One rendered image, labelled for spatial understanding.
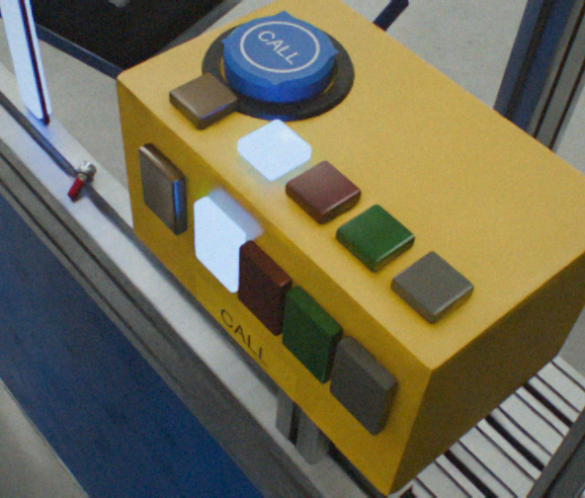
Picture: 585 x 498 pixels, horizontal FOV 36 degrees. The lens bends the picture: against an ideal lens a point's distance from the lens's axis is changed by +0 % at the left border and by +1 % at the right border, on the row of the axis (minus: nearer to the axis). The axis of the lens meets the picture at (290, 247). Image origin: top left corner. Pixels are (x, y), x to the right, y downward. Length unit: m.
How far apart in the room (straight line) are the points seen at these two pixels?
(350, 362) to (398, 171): 0.07
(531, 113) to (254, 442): 0.51
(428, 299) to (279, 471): 0.26
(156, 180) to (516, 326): 0.13
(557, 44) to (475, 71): 1.25
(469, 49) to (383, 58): 1.81
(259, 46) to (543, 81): 0.58
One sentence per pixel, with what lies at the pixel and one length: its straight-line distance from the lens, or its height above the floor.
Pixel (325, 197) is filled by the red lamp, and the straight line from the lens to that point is 0.28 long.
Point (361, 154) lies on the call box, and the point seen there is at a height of 1.07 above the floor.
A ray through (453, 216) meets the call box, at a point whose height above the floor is 1.07.
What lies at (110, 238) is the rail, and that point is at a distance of 0.55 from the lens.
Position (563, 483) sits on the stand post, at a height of 0.24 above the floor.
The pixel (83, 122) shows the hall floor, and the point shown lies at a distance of 1.90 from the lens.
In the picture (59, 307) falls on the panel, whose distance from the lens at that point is 0.80.
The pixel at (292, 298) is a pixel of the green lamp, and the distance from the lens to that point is 0.28.
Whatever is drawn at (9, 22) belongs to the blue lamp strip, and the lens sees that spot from 0.59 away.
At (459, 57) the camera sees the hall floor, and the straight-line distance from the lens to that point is 2.12.
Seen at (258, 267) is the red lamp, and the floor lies 1.06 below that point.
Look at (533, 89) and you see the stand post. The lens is 0.89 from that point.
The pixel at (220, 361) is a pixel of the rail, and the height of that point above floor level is 0.86.
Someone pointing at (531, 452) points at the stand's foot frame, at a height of 0.08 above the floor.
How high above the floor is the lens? 1.28
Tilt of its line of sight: 51 degrees down
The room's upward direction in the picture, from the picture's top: 6 degrees clockwise
